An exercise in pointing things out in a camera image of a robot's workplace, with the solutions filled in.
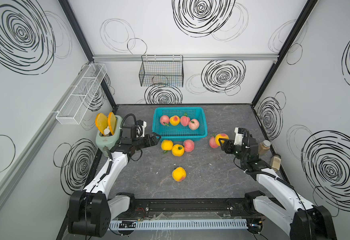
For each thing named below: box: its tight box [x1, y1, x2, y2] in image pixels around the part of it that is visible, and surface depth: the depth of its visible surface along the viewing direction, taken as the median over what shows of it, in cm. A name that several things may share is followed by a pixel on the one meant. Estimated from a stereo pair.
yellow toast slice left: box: [95, 113, 109, 136], surface depth 84 cm
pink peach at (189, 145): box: [184, 139, 195, 152], surface depth 93 cm
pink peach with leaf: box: [180, 112, 191, 127], surface depth 106 cm
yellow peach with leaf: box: [171, 144, 185, 157], surface depth 91 cm
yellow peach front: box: [172, 166, 187, 182], surface depth 81 cm
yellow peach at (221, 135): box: [215, 133, 230, 147], surface depth 85 cm
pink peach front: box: [188, 119, 200, 131], surface depth 104 cm
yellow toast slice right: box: [107, 112, 117, 136], surface depth 84 cm
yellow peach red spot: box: [169, 115, 181, 126], surface depth 104 cm
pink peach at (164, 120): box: [159, 115, 170, 127], surface depth 106 cm
